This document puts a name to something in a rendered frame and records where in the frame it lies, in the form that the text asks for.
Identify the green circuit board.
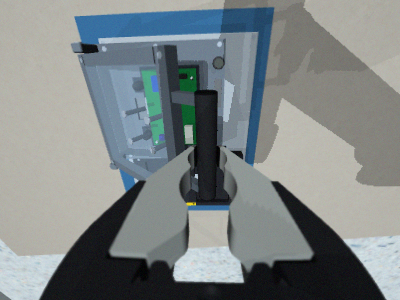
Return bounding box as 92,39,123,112
179,68,197,145

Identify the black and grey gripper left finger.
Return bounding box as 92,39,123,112
39,145,197,300

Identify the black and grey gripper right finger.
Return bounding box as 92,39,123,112
216,145,386,300

